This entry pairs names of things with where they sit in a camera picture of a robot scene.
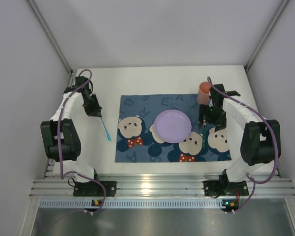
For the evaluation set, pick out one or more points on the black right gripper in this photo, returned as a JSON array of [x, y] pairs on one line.
[[205, 114]]

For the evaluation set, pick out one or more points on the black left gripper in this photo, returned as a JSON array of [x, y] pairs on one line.
[[94, 109]]

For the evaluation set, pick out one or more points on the green handled steel spoon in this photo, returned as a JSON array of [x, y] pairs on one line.
[[204, 135]]

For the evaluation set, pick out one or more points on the blue metal fork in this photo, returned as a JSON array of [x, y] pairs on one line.
[[106, 130]]

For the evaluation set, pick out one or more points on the salmon plastic cup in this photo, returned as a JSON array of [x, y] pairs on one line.
[[203, 93]]

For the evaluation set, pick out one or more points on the purple plastic plate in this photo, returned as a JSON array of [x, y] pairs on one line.
[[172, 126]]

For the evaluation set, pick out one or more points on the blue cartoon mouse placemat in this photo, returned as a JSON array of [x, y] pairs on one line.
[[137, 141]]

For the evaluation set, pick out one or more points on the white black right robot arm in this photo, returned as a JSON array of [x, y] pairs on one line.
[[260, 143]]

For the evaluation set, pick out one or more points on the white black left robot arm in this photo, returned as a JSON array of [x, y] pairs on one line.
[[60, 137]]

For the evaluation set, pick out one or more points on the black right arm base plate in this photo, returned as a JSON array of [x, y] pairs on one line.
[[215, 189]]

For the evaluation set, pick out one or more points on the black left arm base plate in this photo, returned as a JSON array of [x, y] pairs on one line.
[[91, 189]]

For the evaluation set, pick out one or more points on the aluminium mounting rail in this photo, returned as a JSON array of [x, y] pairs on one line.
[[157, 186]]

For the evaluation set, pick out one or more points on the left aluminium frame post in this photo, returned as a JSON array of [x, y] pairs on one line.
[[48, 33]]

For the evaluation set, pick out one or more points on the aluminium frame post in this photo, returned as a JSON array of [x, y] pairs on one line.
[[270, 27], [48, 33]]

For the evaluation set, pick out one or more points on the perforated grey cable duct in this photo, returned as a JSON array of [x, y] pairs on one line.
[[138, 203]]

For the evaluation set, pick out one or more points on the right aluminium frame post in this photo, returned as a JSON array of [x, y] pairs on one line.
[[270, 27]]

